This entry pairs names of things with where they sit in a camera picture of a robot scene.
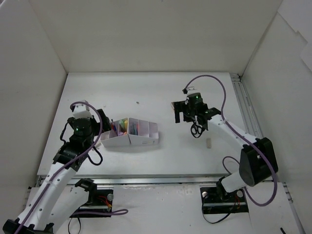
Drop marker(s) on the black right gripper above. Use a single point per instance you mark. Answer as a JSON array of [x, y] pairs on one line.
[[182, 107]]

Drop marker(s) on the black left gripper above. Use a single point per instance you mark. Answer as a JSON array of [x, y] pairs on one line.
[[104, 120]]

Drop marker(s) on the black handled scissors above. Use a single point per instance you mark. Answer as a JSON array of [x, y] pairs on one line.
[[196, 129]]

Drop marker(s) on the beige eraser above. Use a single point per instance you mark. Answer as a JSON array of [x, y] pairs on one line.
[[209, 143]]

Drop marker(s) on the yellow highlighter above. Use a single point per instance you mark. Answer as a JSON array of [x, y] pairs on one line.
[[124, 124]]

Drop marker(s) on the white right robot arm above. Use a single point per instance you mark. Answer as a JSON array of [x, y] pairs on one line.
[[257, 157]]

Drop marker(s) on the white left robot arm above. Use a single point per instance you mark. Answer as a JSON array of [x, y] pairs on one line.
[[47, 212]]

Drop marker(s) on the white divided organizer left box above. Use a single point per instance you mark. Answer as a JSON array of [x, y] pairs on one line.
[[111, 139]]

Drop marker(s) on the white divided organizer box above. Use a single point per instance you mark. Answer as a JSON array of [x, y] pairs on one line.
[[111, 139], [148, 133]]

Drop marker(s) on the white divided organizer right box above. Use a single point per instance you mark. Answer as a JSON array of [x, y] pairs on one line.
[[148, 133]]

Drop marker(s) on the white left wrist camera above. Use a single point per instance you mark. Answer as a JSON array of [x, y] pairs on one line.
[[81, 109]]

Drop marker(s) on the aluminium right side rail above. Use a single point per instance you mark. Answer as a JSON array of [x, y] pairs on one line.
[[249, 118]]

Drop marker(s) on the aluminium rail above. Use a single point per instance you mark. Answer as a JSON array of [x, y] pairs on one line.
[[136, 180], [249, 118]]

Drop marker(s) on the aluminium front rail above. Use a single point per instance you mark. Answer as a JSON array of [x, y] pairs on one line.
[[136, 180]]

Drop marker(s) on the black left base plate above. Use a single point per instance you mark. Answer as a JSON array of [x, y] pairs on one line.
[[102, 203]]

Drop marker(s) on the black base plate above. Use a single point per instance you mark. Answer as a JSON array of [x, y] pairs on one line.
[[232, 203], [102, 203]]

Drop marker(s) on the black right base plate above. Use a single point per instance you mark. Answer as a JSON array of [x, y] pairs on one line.
[[232, 203]]

